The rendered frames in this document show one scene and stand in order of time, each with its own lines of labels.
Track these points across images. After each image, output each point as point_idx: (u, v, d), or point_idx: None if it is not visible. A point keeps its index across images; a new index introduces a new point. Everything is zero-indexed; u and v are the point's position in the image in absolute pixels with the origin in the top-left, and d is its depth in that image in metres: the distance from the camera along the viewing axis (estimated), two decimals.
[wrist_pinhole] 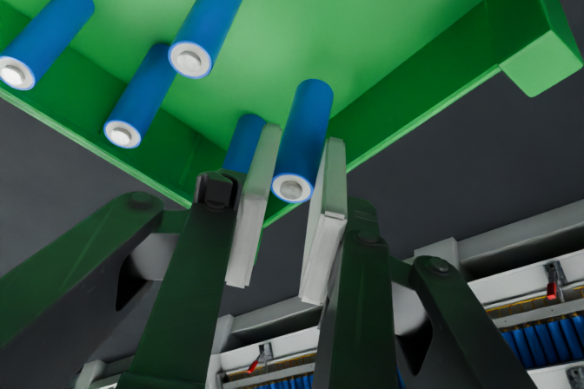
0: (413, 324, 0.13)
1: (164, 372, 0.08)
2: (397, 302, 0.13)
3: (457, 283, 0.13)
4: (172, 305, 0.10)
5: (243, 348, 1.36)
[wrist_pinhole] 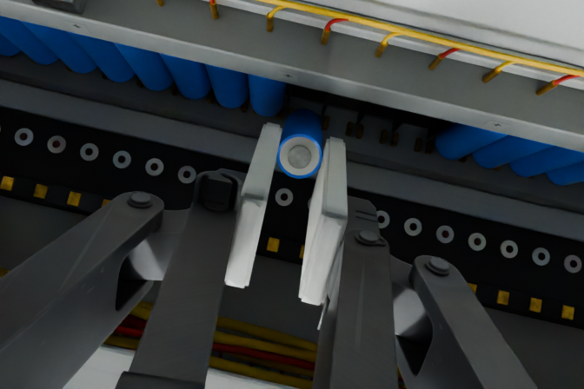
0: (413, 324, 0.13)
1: (164, 372, 0.08)
2: (397, 302, 0.13)
3: (457, 283, 0.13)
4: (172, 305, 0.10)
5: None
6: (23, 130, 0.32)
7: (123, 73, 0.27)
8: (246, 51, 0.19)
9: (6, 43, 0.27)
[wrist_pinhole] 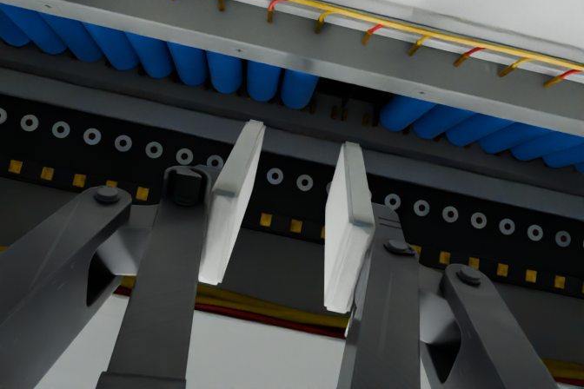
0: (445, 332, 0.13)
1: (143, 371, 0.08)
2: (429, 312, 0.13)
3: (488, 293, 0.13)
4: (147, 302, 0.10)
5: None
6: None
7: (92, 53, 0.30)
8: (201, 29, 0.22)
9: None
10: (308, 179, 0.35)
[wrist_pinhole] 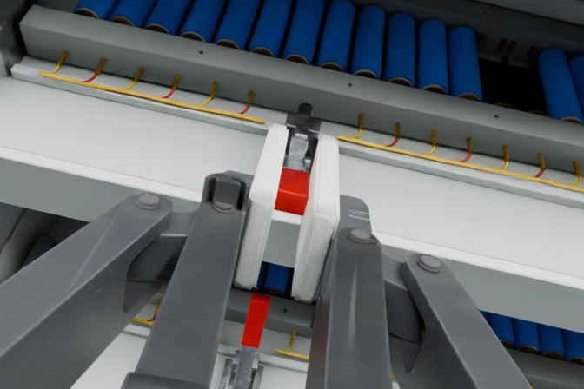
0: (405, 322, 0.13)
1: (169, 373, 0.08)
2: (389, 300, 0.13)
3: (449, 280, 0.13)
4: (178, 306, 0.10)
5: None
6: None
7: None
8: None
9: None
10: None
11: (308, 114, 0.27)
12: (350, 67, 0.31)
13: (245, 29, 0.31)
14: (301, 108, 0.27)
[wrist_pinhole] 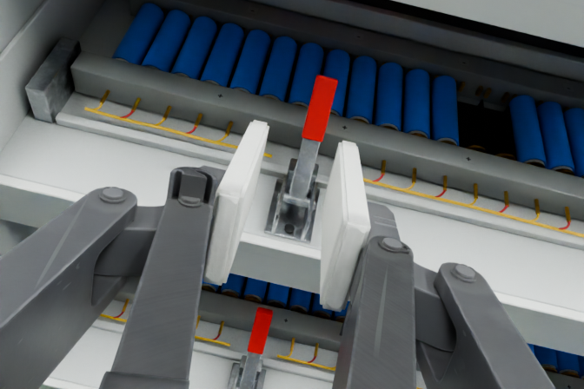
0: (439, 331, 0.13)
1: (147, 371, 0.08)
2: (423, 310, 0.13)
3: (483, 291, 0.13)
4: (151, 302, 0.10)
5: None
6: None
7: None
8: None
9: None
10: None
11: None
12: (346, 113, 0.36)
13: (255, 78, 0.36)
14: None
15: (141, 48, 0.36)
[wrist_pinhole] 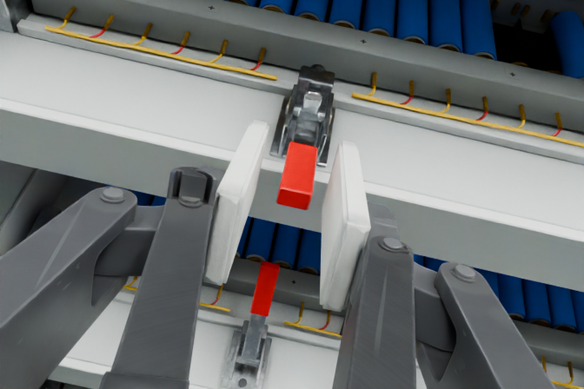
0: (439, 331, 0.13)
1: (147, 371, 0.08)
2: (423, 310, 0.13)
3: (483, 291, 0.13)
4: (151, 302, 0.10)
5: None
6: None
7: None
8: None
9: None
10: None
11: None
12: (362, 27, 0.31)
13: None
14: None
15: None
